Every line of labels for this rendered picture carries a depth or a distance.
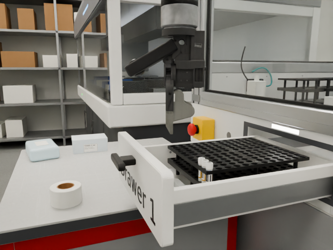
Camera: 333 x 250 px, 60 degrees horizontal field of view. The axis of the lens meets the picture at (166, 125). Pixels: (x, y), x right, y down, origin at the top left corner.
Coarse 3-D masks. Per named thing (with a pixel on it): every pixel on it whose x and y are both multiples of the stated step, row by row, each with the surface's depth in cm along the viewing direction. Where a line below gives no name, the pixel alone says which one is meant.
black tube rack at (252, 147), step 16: (192, 144) 64; (208, 144) 64; (224, 144) 65; (240, 144) 65; (256, 144) 64; (272, 144) 64; (176, 160) 63; (224, 160) 53; (240, 160) 53; (256, 160) 53; (272, 160) 53; (288, 160) 53; (304, 160) 55; (192, 176) 53; (224, 176) 54; (240, 176) 53
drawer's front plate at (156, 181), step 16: (128, 144) 55; (144, 160) 46; (128, 176) 57; (144, 176) 46; (160, 176) 39; (128, 192) 58; (144, 192) 47; (160, 192) 39; (144, 208) 47; (160, 208) 40; (160, 224) 40; (160, 240) 41
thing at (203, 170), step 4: (168, 148) 63; (172, 148) 61; (176, 148) 61; (180, 148) 61; (176, 152) 59; (180, 152) 58; (184, 152) 58; (180, 156) 57; (188, 156) 55; (192, 156) 55; (188, 160) 53; (192, 160) 54; (196, 160) 54; (192, 164) 52; (196, 164) 51; (200, 168) 49; (204, 168) 49; (204, 172) 48; (208, 172) 47; (212, 172) 48
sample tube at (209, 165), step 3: (207, 162) 48; (210, 162) 48; (207, 165) 48; (210, 165) 47; (207, 168) 48; (210, 168) 48; (207, 177) 48; (210, 177) 48; (207, 180) 48; (210, 180) 48
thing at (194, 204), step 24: (168, 144) 66; (168, 168) 67; (312, 168) 51; (192, 192) 42; (216, 192) 44; (240, 192) 45; (264, 192) 47; (288, 192) 49; (312, 192) 51; (192, 216) 43; (216, 216) 44
